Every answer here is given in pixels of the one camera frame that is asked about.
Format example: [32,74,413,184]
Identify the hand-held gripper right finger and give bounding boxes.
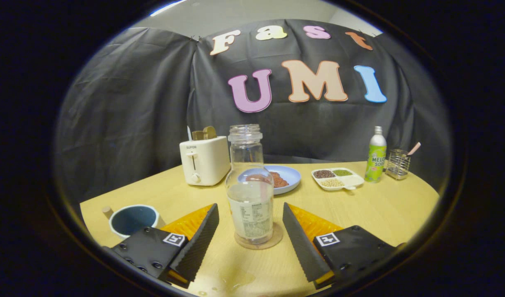
[282,202,406,290]

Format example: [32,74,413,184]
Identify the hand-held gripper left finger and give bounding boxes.
[112,203,220,288]

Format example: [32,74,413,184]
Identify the round cork coaster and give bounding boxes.
[234,223,284,250]

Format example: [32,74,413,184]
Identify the clear glass juice bottle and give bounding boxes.
[225,124,274,245]

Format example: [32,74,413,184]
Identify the pale green cup wooden handle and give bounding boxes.
[102,205,166,240]

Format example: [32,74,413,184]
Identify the green soda bottle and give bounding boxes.
[364,126,387,183]

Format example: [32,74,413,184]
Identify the brown food pieces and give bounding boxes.
[246,171,289,189]

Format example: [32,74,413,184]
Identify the blue plate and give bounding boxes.
[238,165,302,195]

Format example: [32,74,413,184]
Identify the white divided dish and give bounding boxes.
[311,167,365,191]

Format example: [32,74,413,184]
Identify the white toaster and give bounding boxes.
[179,136,231,186]

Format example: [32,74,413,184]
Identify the wooden table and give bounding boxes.
[80,161,440,297]

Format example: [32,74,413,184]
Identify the wire mesh holder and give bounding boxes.
[385,149,411,180]

